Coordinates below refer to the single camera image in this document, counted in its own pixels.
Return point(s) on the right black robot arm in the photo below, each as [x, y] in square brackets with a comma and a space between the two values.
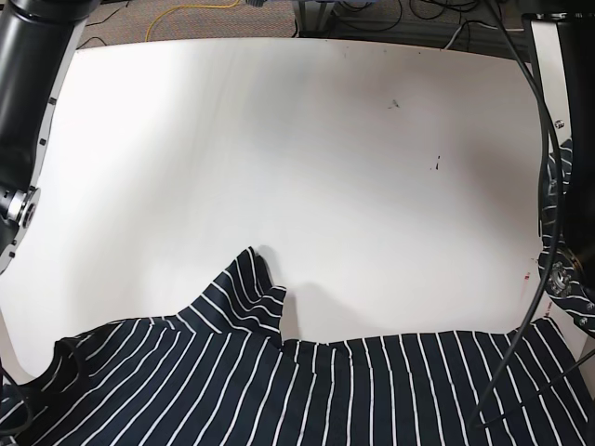
[38, 41]

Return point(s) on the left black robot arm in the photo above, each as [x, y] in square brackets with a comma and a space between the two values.
[562, 59]

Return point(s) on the red tape rectangle marking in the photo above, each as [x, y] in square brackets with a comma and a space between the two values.
[530, 284]

